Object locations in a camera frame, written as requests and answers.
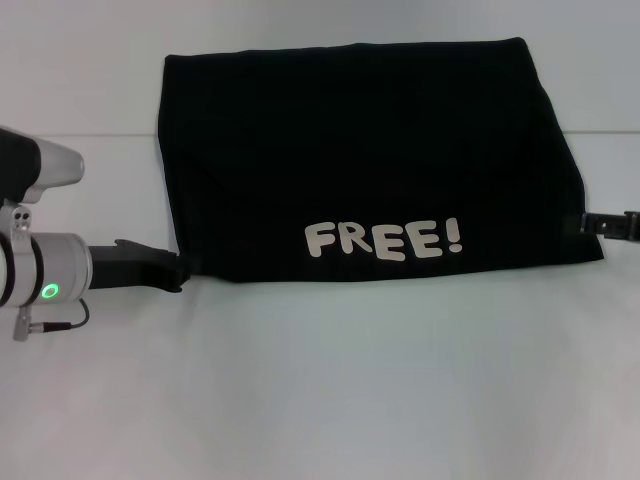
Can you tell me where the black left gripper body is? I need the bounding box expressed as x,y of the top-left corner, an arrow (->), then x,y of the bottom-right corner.
87,238 -> 182,294

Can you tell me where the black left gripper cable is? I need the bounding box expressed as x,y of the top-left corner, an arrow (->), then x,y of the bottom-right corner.
12,299 -> 91,343

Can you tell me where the black shirt with FREE print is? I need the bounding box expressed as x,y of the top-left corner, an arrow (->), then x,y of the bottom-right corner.
152,36 -> 606,284

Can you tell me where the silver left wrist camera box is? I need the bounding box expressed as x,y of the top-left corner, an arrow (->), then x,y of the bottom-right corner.
0,125 -> 86,246

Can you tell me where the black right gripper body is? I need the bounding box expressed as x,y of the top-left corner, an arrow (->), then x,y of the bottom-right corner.
581,210 -> 640,242

